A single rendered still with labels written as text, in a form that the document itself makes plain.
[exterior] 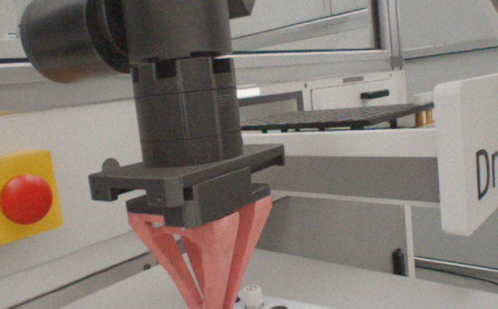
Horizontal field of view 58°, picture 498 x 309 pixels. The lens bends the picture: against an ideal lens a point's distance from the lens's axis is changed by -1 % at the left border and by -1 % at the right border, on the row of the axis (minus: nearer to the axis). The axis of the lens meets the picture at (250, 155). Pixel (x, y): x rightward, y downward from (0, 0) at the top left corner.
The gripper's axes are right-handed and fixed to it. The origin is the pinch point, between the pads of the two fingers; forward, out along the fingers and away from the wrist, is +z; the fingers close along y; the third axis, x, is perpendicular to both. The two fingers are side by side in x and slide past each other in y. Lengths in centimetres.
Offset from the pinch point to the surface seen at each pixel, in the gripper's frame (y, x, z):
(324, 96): -51, -16, -11
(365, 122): -21.1, 2.3, -8.7
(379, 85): -71, -13, -11
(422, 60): -197, -35, -18
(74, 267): -6.4, -23.9, 3.4
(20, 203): 1.5, -17.1, -5.9
